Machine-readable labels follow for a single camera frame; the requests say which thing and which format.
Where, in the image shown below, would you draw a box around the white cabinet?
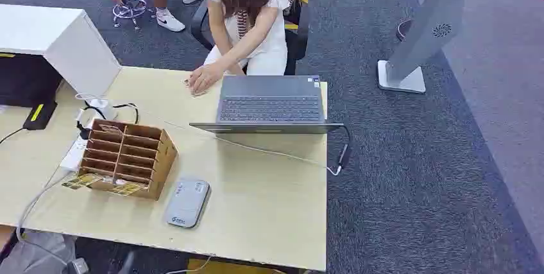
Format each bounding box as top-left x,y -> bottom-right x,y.
0,3 -> 123,99

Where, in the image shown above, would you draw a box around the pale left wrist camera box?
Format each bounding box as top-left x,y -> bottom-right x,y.
65,257 -> 90,274

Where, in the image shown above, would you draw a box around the grey kiosk stand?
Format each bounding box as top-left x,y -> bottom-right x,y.
377,0 -> 478,95

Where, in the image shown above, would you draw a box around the thin white cable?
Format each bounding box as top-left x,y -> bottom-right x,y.
163,121 -> 343,177

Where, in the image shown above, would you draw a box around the card with yellow print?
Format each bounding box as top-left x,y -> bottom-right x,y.
110,180 -> 148,197
61,173 -> 103,191

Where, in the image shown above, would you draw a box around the card with pale print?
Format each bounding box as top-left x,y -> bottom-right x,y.
99,123 -> 124,135

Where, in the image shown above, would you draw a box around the wooden card box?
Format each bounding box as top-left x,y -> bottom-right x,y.
78,118 -> 179,201

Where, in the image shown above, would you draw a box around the black screen under cabinet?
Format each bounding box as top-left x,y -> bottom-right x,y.
0,53 -> 65,109

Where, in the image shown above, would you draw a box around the thin black cable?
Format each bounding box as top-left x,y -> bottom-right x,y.
0,127 -> 27,146

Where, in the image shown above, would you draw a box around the seated person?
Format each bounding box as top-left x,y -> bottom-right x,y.
188,0 -> 301,97

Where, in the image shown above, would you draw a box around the white power strip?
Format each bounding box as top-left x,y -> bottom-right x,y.
58,135 -> 90,173

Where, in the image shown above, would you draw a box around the black office chair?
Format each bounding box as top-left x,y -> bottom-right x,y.
190,0 -> 312,76

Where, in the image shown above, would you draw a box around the metal stool base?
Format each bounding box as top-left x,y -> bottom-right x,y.
112,0 -> 149,31

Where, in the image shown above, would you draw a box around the person's hands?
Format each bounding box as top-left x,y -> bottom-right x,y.
188,62 -> 225,97

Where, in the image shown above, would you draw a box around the black laptop adapter cable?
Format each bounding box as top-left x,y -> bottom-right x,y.
327,124 -> 354,172

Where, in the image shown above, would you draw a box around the grey cable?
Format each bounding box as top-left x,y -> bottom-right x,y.
15,169 -> 74,267

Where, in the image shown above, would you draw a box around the grey laptop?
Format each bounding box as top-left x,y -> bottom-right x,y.
189,75 -> 344,135

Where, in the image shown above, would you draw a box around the black device with yellow label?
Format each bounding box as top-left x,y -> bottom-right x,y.
22,100 -> 58,132

